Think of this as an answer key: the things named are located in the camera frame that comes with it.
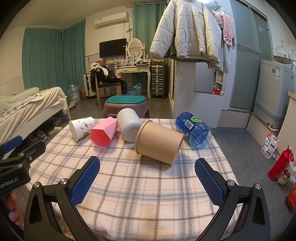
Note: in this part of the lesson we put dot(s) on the green window curtain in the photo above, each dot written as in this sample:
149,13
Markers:
53,57

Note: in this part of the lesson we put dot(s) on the clear water jug on floor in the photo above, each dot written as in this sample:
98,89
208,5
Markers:
73,93

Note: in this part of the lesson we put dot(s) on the white wardrobe cabinet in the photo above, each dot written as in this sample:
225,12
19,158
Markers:
205,106

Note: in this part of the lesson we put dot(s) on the white air conditioner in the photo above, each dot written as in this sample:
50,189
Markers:
113,19

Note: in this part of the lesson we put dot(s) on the blue water jug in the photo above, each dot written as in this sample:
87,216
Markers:
196,132

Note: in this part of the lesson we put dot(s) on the pink hanging garment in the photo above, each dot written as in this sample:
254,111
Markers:
226,24

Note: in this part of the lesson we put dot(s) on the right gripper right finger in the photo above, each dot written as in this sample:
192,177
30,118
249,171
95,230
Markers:
253,220

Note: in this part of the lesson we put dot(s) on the purple stool with teal cushion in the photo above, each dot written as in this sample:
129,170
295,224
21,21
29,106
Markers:
118,102

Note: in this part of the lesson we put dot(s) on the red bottle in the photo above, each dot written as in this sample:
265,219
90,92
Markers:
285,158

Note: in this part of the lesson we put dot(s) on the wooden chair with clothes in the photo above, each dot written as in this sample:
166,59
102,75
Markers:
104,78

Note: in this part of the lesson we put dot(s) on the brown paper cup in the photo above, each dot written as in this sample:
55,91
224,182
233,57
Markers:
158,142

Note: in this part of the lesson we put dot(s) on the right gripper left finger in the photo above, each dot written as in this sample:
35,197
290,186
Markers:
40,220

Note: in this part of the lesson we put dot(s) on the plaid tablecloth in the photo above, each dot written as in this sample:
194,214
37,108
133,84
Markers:
135,197

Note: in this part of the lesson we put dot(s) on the white cup with green leaves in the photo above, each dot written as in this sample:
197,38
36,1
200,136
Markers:
81,127

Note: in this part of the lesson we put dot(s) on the black wall television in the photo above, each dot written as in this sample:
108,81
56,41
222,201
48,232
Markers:
112,48

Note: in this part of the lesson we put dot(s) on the white washing machine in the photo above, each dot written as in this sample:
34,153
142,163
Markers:
271,101

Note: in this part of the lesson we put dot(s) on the white vanity table with mirror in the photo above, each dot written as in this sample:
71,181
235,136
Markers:
136,49

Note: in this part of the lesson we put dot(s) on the white puffer jacket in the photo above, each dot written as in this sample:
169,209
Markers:
191,28

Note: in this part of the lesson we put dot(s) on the teal basket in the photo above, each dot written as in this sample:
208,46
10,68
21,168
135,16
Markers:
134,90

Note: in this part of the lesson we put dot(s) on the white patterned package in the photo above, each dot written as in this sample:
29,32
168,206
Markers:
270,144

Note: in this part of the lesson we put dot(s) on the person's left hand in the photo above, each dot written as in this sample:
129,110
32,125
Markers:
15,214

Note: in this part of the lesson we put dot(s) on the teal curtain behind vanity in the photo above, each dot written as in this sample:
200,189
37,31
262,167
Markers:
146,16

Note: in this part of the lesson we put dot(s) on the black silver suitcase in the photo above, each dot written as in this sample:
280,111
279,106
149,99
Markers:
158,83

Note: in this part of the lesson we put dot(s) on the yellow-green slipper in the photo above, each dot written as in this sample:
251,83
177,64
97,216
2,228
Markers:
56,129

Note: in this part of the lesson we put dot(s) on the white suitcase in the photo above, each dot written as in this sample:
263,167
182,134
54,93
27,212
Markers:
88,87

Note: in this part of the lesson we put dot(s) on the plain white cup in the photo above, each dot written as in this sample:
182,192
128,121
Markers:
129,123

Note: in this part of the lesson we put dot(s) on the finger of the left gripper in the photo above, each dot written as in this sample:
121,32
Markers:
11,144

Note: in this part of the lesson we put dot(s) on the bed with beige bedding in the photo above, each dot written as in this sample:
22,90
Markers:
20,109

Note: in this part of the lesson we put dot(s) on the pink hexagonal cup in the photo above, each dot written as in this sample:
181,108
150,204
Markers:
102,134

